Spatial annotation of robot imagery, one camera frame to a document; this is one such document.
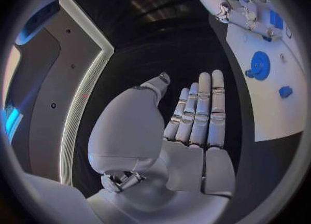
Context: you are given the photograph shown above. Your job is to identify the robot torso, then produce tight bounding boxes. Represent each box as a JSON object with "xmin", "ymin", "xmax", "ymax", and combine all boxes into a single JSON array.
[{"xmin": 1, "ymin": 0, "xmax": 116, "ymax": 188}]

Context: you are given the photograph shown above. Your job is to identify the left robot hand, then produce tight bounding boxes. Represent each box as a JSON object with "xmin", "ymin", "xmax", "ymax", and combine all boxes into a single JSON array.
[{"xmin": 86, "ymin": 69, "xmax": 237, "ymax": 224}]

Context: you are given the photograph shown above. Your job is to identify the blue block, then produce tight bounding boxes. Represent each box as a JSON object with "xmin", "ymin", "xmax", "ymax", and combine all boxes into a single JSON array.
[
  {"xmin": 278, "ymin": 86, "xmax": 294, "ymax": 99},
  {"xmin": 268, "ymin": 10, "xmax": 285, "ymax": 31}
]

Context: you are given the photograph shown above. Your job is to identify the blue gear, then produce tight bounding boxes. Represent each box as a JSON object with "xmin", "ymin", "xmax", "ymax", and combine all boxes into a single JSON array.
[{"xmin": 244, "ymin": 50, "xmax": 272, "ymax": 81}]

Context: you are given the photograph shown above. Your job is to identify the white task board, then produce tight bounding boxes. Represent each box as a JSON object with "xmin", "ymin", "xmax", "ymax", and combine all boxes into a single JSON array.
[{"xmin": 208, "ymin": 0, "xmax": 307, "ymax": 143}]

